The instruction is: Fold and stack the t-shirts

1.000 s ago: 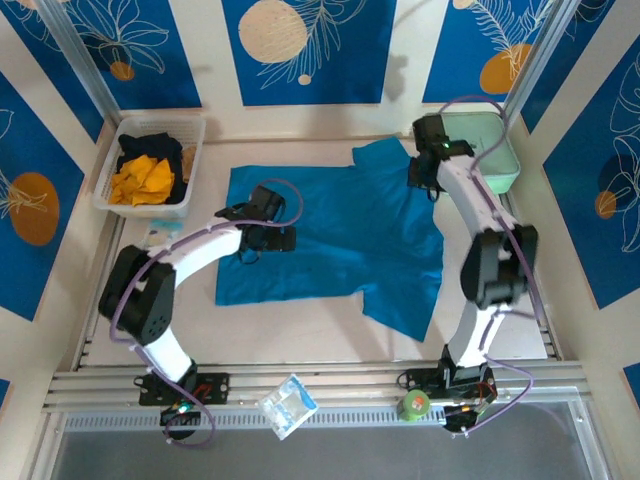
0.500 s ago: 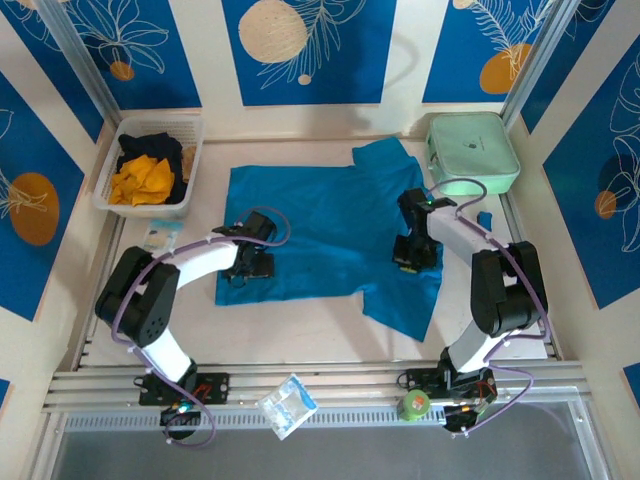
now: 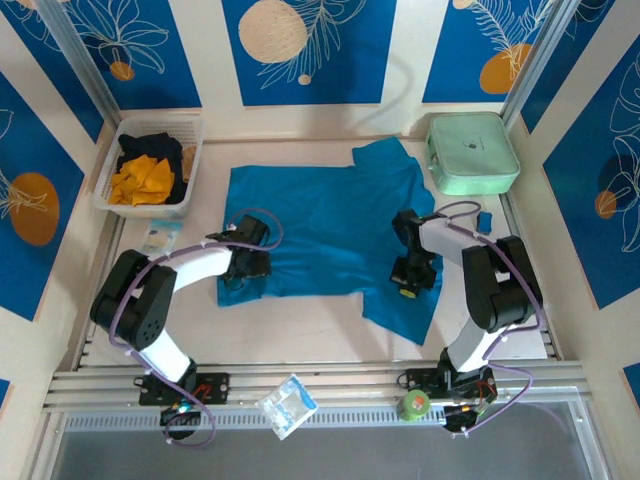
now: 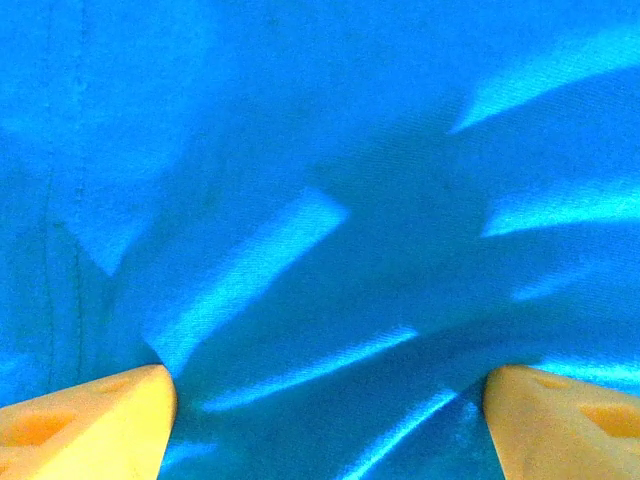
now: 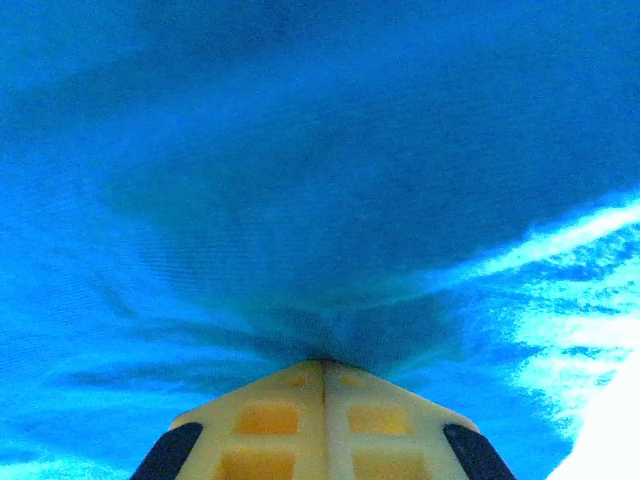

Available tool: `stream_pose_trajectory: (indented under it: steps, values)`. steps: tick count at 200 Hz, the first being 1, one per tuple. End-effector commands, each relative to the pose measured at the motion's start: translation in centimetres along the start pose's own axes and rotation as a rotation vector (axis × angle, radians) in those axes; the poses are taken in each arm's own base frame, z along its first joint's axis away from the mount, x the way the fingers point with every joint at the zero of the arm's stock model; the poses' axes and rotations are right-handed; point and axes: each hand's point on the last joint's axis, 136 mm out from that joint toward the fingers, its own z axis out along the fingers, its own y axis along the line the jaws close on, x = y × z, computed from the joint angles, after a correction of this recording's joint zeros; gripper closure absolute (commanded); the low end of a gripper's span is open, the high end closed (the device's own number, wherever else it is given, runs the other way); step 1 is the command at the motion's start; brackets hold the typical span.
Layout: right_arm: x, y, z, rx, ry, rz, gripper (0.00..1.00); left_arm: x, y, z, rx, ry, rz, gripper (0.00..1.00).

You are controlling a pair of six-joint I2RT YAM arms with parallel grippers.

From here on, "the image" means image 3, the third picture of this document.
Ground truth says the blue t-shirt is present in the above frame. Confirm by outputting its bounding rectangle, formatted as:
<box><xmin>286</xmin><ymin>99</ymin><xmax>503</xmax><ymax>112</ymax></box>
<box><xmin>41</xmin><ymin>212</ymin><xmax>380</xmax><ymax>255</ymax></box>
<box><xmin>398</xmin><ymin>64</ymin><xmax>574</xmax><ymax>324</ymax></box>
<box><xmin>215</xmin><ymin>137</ymin><xmax>445</xmax><ymax>346</ymax></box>

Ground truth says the light blue flat packet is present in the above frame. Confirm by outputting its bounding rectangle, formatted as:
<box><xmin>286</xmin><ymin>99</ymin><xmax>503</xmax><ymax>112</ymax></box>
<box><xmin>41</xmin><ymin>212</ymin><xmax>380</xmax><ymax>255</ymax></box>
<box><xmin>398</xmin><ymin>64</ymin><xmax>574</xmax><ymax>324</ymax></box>
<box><xmin>139</xmin><ymin>218</ymin><xmax>182</xmax><ymax>257</ymax></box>

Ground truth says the green roll with orange top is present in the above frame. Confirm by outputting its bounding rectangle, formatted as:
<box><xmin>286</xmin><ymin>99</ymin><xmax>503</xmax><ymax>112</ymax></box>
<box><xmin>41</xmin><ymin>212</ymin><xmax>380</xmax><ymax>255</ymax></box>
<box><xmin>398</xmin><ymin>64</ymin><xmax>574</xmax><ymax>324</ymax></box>
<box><xmin>397</xmin><ymin>389</ymin><xmax>431</xmax><ymax>424</ymax></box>

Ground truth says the beige t-shirt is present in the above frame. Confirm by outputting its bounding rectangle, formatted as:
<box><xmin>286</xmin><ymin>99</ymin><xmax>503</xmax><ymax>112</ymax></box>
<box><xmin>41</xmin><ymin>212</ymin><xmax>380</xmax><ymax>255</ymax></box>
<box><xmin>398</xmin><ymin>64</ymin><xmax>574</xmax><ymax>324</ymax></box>
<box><xmin>180</xmin><ymin>145</ymin><xmax>197</xmax><ymax>182</ymax></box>

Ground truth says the mint green zipper case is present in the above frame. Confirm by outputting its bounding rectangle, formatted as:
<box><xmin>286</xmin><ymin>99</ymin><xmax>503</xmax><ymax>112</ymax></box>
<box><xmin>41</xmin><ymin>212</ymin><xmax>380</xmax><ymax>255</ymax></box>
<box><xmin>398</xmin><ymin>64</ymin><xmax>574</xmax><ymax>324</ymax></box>
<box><xmin>425</xmin><ymin>111</ymin><xmax>520</xmax><ymax>195</ymax></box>

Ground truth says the yellow t-shirt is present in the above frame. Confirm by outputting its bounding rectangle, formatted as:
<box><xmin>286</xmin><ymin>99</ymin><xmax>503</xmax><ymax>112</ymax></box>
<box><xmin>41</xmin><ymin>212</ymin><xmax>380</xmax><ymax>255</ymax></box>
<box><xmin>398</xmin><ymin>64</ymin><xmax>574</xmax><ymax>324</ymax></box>
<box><xmin>108</xmin><ymin>154</ymin><xmax>175</xmax><ymax>206</ymax></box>

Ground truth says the clear plastic packet blue print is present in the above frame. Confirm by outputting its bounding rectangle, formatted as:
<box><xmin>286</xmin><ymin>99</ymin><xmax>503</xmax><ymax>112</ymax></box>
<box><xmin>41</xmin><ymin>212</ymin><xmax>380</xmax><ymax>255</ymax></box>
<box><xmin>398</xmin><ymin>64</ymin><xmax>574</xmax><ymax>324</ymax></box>
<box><xmin>255</xmin><ymin>373</ymin><xmax>320</xmax><ymax>441</ymax></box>

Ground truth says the dark navy t-shirt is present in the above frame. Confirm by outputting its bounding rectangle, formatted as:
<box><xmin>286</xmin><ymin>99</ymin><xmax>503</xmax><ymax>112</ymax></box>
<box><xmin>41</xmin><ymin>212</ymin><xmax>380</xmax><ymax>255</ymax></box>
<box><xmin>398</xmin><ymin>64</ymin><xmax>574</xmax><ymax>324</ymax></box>
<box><xmin>117</xmin><ymin>132</ymin><xmax>185</xmax><ymax>206</ymax></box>

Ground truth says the white plastic laundry basket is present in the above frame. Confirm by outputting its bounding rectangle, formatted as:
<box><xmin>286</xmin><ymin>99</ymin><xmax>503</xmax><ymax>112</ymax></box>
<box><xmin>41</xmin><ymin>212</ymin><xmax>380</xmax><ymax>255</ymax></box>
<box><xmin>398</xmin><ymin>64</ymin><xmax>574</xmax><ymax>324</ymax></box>
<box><xmin>93</xmin><ymin>116</ymin><xmax>207</xmax><ymax>220</ymax></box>

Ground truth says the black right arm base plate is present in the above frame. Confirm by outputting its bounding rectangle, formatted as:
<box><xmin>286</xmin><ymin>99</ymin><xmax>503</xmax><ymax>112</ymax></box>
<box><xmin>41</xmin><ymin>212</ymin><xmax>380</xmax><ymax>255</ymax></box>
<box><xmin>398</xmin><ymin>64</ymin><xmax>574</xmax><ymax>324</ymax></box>
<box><xmin>398</xmin><ymin>368</ymin><xmax>499</xmax><ymax>401</ymax></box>

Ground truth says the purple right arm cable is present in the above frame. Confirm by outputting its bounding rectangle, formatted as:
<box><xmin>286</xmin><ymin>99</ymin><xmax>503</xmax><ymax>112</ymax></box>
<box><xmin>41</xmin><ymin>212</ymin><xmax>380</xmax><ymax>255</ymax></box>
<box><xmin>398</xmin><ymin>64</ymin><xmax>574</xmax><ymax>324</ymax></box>
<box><xmin>434</xmin><ymin>200</ymin><xmax>545</xmax><ymax>436</ymax></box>

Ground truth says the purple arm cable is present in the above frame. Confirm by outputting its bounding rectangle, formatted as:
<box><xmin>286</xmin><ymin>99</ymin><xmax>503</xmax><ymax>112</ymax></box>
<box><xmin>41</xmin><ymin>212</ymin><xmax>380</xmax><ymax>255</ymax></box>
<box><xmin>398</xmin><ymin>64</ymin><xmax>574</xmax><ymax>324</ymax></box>
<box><xmin>434</xmin><ymin>200</ymin><xmax>545</xmax><ymax>436</ymax></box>
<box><xmin>108</xmin><ymin>208</ymin><xmax>285</xmax><ymax>449</ymax></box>

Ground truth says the aluminium cross rail frame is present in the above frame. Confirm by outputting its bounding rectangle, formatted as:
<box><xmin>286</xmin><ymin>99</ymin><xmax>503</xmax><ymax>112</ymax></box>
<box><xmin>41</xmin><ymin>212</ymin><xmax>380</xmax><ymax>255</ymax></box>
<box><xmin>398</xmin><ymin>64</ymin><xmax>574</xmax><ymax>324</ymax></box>
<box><xmin>42</xmin><ymin>360</ymin><xmax>594</xmax><ymax>414</ymax></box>

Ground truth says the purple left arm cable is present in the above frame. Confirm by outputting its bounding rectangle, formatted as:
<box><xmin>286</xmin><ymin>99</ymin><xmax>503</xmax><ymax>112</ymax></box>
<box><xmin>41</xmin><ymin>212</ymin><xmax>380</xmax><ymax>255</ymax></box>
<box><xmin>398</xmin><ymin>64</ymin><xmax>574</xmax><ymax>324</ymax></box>
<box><xmin>108</xmin><ymin>208</ymin><xmax>285</xmax><ymax>449</ymax></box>

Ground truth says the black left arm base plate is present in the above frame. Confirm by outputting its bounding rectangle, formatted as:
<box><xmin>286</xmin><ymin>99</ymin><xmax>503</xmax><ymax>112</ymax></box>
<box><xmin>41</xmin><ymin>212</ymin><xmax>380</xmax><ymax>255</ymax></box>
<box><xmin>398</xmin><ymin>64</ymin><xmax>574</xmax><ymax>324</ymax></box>
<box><xmin>133</xmin><ymin>372</ymin><xmax>231</xmax><ymax>407</ymax></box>

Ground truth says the grey slotted cable duct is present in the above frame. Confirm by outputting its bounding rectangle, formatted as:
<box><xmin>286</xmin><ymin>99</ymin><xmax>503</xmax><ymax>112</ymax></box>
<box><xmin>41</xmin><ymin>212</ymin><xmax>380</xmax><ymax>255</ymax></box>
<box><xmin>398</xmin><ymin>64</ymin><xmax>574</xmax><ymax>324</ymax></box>
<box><xmin>59</xmin><ymin>405</ymin><xmax>581</xmax><ymax>434</ymax></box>

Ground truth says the aluminium side rail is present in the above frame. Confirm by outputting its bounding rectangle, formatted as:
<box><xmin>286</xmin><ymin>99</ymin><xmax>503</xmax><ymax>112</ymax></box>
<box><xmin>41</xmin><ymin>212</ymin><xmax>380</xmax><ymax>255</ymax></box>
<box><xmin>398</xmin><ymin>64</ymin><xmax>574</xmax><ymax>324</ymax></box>
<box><xmin>72</xmin><ymin>214</ymin><xmax>126</xmax><ymax>372</ymax></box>
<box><xmin>499</xmin><ymin>192</ymin><xmax>564</xmax><ymax>360</ymax></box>

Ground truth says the aluminium corner post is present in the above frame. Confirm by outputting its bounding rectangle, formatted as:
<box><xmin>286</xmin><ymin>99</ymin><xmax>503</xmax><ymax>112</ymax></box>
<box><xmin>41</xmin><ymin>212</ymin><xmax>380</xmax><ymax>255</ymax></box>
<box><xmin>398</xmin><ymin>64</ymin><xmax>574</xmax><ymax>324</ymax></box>
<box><xmin>37</xmin><ymin>0</ymin><xmax>121</xmax><ymax>114</ymax></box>
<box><xmin>502</xmin><ymin>0</ymin><xmax>584</xmax><ymax>126</ymax></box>

